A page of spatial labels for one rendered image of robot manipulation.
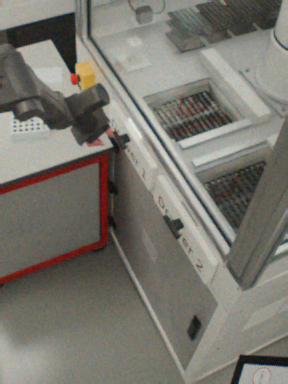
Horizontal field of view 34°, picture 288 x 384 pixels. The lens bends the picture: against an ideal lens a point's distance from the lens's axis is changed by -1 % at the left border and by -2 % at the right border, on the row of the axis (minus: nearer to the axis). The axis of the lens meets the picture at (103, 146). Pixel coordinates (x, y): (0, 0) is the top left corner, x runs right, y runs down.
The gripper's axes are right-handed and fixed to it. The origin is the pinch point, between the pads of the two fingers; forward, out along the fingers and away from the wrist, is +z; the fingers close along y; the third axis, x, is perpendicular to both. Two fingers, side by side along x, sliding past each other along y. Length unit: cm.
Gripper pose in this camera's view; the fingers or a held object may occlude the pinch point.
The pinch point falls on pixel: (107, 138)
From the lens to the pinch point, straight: 130.5
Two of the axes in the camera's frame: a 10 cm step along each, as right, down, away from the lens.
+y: 7.5, -6.3, -2.1
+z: 5.3, 3.8, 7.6
